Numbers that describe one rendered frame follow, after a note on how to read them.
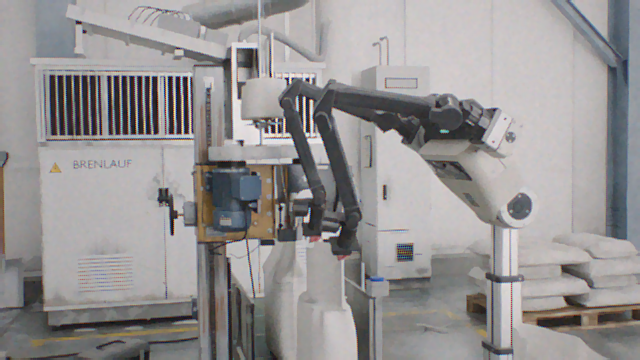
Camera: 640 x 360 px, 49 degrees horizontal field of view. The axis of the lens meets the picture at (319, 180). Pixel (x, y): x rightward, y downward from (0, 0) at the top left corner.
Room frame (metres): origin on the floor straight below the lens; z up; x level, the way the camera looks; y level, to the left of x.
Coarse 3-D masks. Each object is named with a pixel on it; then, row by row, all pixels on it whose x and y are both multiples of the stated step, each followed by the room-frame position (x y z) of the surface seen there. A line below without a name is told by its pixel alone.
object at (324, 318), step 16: (320, 256) 2.57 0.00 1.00; (336, 256) 2.51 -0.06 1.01; (320, 272) 2.57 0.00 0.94; (336, 272) 2.51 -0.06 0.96; (320, 288) 2.57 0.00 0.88; (336, 288) 2.51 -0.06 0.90; (304, 304) 2.69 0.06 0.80; (320, 304) 2.56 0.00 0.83; (336, 304) 2.51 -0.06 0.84; (304, 320) 2.63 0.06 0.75; (320, 320) 2.51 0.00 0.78; (336, 320) 2.50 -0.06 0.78; (352, 320) 2.52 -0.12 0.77; (304, 336) 2.62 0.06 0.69; (320, 336) 2.50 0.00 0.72; (336, 336) 2.48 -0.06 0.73; (352, 336) 2.51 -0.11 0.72; (304, 352) 2.62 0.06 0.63; (320, 352) 2.50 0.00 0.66; (336, 352) 2.48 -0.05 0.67; (352, 352) 2.51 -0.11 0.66
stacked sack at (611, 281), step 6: (576, 276) 5.54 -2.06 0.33; (612, 276) 5.39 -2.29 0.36; (618, 276) 5.40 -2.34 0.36; (624, 276) 5.41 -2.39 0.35; (630, 276) 5.42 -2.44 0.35; (588, 282) 5.39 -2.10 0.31; (594, 282) 5.33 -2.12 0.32; (600, 282) 5.33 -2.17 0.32; (606, 282) 5.34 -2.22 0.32; (612, 282) 5.35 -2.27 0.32; (618, 282) 5.38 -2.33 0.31; (624, 282) 5.39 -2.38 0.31; (630, 282) 5.41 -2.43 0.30; (636, 282) 5.43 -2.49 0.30
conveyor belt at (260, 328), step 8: (256, 304) 4.49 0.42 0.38; (264, 304) 4.48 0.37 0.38; (256, 312) 4.27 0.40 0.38; (264, 312) 4.27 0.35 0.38; (256, 320) 4.08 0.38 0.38; (264, 320) 4.08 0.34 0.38; (256, 328) 3.90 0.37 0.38; (264, 328) 3.90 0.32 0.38; (256, 336) 3.73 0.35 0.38; (264, 336) 3.73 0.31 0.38; (256, 344) 3.58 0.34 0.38; (264, 344) 3.58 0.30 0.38; (256, 352) 3.45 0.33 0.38; (264, 352) 3.44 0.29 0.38; (272, 352) 3.44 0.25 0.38
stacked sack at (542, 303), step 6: (486, 288) 5.61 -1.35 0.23; (486, 294) 5.59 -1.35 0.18; (522, 300) 5.15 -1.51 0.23; (528, 300) 5.16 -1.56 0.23; (534, 300) 5.16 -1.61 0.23; (540, 300) 5.17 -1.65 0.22; (546, 300) 5.18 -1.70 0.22; (552, 300) 5.20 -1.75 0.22; (558, 300) 5.21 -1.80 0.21; (522, 306) 5.12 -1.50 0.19; (528, 306) 5.13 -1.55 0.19; (534, 306) 5.14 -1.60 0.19; (540, 306) 5.15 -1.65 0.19; (546, 306) 5.15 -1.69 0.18; (552, 306) 5.16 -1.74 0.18; (558, 306) 5.19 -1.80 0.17
